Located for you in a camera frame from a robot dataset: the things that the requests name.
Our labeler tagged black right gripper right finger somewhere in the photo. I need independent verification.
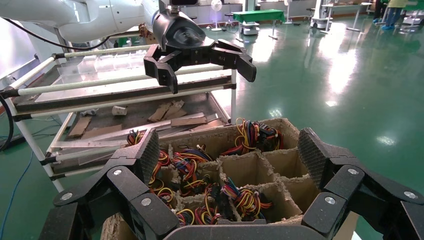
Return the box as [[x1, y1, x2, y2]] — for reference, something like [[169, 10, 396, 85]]
[[297, 127, 424, 240]]

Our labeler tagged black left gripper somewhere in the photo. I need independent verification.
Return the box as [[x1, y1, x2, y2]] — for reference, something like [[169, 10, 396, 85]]
[[143, 10, 258, 95]]

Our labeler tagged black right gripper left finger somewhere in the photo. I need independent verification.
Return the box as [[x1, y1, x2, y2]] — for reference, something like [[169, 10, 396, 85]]
[[39, 128, 161, 240]]

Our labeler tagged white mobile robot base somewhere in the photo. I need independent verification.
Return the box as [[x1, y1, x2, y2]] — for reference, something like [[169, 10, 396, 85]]
[[240, 21, 261, 36]]

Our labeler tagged brown cardboard scrap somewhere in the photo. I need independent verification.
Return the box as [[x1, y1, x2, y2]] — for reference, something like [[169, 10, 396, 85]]
[[147, 99, 188, 123], [67, 115, 93, 138], [81, 124, 123, 141], [170, 112, 208, 128]]

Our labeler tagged long white plastic strip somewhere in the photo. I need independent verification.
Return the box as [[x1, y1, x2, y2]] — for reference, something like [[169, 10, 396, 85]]
[[51, 139, 130, 150]]

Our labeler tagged white standing fan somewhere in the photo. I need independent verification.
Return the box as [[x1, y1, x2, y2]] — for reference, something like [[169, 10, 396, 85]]
[[283, 0, 294, 25], [210, 0, 224, 32]]

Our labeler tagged white paper cup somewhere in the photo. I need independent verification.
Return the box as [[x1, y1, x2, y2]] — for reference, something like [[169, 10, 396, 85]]
[[111, 105, 128, 117]]

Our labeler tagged table with green cloth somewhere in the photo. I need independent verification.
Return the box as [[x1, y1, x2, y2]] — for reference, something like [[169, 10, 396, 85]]
[[231, 9, 286, 41]]

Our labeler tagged brown cardboard divider box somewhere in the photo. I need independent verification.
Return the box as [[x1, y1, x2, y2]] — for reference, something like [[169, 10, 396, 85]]
[[100, 117, 360, 240]]

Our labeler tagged clear acrylic tray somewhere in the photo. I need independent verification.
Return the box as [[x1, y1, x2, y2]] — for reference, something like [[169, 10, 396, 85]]
[[57, 51, 148, 84]]

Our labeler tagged white tube rack cart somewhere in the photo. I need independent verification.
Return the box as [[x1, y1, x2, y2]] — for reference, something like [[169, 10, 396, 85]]
[[0, 43, 238, 194]]

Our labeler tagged white machine on wheels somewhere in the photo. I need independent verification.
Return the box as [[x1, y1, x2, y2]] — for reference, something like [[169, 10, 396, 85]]
[[309, 0, 329, 30]]

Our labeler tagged white work table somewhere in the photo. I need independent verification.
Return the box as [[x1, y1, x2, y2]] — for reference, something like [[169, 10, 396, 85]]
[[319, 2, 374, 34]]

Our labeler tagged person in dark clothes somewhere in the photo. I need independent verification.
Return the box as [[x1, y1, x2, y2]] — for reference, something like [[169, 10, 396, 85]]
[[372, 0, 389, 24]]

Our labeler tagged person in yellow-green top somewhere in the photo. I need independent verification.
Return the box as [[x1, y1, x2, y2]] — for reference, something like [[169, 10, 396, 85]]
[[380, 0, 409, 32]]

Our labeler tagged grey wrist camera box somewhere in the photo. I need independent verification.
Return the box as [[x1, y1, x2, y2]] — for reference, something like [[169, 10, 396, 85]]
[[158, 0, 201, 14]]

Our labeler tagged blue floor cable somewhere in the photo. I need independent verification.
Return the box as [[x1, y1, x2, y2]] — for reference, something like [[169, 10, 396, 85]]
[[0, 150, 34, 240]]

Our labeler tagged thick black cable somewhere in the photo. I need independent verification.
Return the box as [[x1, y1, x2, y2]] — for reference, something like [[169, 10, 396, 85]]
[[0, 94, 16, 153]]

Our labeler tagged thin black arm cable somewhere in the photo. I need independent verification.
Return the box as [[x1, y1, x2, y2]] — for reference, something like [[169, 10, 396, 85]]
[[0, 16, 112, 51]]

